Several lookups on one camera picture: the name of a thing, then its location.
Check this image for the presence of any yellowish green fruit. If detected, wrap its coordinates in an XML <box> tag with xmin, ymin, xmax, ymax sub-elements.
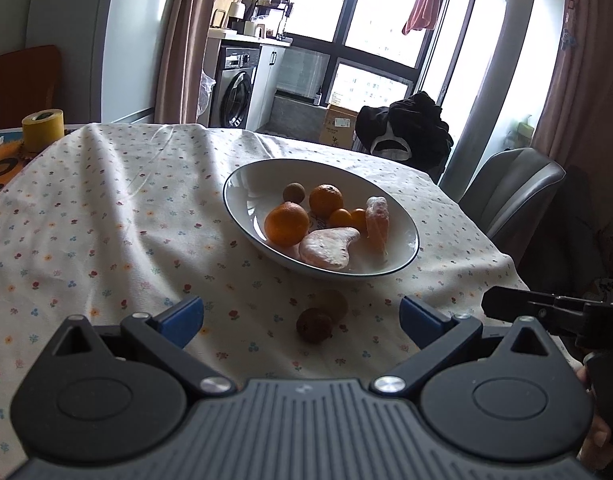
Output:
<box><xmin>316</xmin><ymin>289</ymin><xmax>349</xmax><ymax>324</ymax></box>

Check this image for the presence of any left brown curtain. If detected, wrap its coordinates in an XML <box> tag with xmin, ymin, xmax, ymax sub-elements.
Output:
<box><xmin>154</xmin><ymin>0</ymin><xmax>214</xmax><ymax>124</ymax></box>

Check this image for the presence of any white kitchen cabinet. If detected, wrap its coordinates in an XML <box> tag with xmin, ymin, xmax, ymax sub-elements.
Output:
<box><xmin>198</xmin><ymin>28</ymin><xmax>290</xmax><ymax>131</ymax></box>

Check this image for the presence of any person's right hand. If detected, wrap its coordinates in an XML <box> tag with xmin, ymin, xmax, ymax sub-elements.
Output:
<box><xmin>573</xmin><ymin>364</ymin><xmax>613</xmax><ymax>474</ymax></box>

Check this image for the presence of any grey leather chair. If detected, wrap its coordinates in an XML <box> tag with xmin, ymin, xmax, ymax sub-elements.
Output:
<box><xmin>459</xmin><ymin>148</ymin><xmax>567</xmax><ymax>264</ymax></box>

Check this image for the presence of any yellow tape roll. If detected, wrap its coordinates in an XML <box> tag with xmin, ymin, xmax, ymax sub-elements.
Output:
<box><xmin>21</xmin><ymin>108</ymin><xmax>64</xmax><ymax>154</ymax></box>

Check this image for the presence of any dark red plum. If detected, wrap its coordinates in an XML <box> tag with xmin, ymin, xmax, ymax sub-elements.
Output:
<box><xmin>296</xmin><ymin>308</ymin><xmax>333</xmax><ymax>344</ymax></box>

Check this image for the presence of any white refrigerator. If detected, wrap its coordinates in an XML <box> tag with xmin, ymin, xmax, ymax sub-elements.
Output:
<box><xmin>26</xmin><ymin>0</ymin><xmax>170</xmax><ymax>124</ymax></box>

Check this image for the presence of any floral white tablecloth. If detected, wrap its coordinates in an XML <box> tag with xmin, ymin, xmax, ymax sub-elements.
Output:
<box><xmin>0</xmin><ymin>121</ymin><xmax>583</xmax><ymax>480</ymax></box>

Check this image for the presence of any large orange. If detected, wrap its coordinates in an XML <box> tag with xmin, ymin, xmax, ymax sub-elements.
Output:
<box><xmin>264</xmin><ymin>202</ymin><xmax>310</xmax><ymax>248</ymax></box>

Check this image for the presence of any small orange tangerine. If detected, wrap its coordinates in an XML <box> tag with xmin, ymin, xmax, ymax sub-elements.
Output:
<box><xmin>350</xmin><ymin>208</ymin><xmax>367</xmax><ymax>235</ymax></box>
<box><xmin>327</xmin><ymin>208</ymin><xmax>354</xmax><ymax>228</ymax></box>

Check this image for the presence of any clear plastic bag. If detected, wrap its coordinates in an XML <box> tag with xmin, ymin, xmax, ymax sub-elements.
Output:
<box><xmin>197</xmin><ymin>72</ymin><xmax>216</xmax><ymax>118</ymax></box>

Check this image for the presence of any green-brown kiwi fruit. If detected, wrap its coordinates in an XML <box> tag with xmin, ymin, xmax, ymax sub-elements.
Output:
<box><xmin>282</xmin><ymin>182</ymin><xmax>305</xmax><ymax>204</ymax></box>

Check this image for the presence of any black clothes pile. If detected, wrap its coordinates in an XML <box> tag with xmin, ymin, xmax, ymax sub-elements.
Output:
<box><xmin>355</xmin><ymin>91</ymin><xmax>454</xmax><ymax>183</ymax></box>

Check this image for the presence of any black dish rack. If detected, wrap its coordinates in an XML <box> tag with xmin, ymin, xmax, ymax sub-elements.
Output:
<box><xmin>251</xmin><ymin>0</ymin><xmax>293</xmax><ymax>40</ymax></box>

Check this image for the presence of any right brown curtain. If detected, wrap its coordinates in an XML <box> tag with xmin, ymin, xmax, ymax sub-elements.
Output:
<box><xmin>532</xmin><ymin>0</ymin><xmax>613</xmax><ymax>177</ymax></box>

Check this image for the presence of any orange printed mat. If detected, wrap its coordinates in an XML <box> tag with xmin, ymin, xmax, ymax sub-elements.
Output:
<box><xmin>0</xmin><ymin>140</ymin><xmax>38</xmax><ymax>192</ymax></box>

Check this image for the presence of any brown curtain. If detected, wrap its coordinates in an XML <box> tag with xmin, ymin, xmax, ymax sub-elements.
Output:
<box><xmin>154</xmin><ymin>0</ymin><xmax>214</xmax><ymax>124</ymax></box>
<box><xmin>532</xmin><ymin>0</ymin><xmax>613</xmax><ymax>177</ymax></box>

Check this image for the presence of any pink hanging towel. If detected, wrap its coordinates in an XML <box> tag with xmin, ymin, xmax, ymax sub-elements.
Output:
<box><xmin>401</xmin><ymin>0</ymin><xmax>441</xmax><ymax>36</ymax></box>

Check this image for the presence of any orange mandarin in plate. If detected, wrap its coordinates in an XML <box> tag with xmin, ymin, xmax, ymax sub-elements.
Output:
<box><xmin>309</xmin><ymin>183</ymin><xmax>343</xmax><ymax>219</ymax></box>

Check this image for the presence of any silver washing machine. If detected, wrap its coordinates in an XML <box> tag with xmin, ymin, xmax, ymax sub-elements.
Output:
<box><xmin>209</xmin><ymin>44</ymin><xmax>260</xmax><ymax>129</ymax></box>

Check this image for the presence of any brown wooden chair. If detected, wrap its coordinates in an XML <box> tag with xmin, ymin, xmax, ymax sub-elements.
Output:
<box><xmin>0</xmin><ymin>44</ymin><xmax>62</xmax><ymax>129</ymax></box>

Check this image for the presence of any white oval plate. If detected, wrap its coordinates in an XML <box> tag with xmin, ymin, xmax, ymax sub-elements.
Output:
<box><xmin>223</xmin><ymin>158</ymin><xmax>421</xmax><ymax>281</ymax></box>

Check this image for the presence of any cardboard box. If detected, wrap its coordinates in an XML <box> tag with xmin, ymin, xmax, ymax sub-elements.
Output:
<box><xmin>319</xmin><ymin>104</ymin><xmax>357</xmax><ymax>150</ymax></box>

